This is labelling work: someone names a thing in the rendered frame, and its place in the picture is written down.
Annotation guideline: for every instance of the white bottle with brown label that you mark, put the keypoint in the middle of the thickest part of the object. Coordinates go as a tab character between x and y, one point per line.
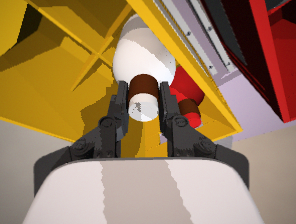
143	62

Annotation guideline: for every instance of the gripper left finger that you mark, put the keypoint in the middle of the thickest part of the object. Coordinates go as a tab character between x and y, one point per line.
98	143

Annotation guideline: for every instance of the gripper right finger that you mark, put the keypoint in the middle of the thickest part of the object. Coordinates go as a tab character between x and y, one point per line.
185	141

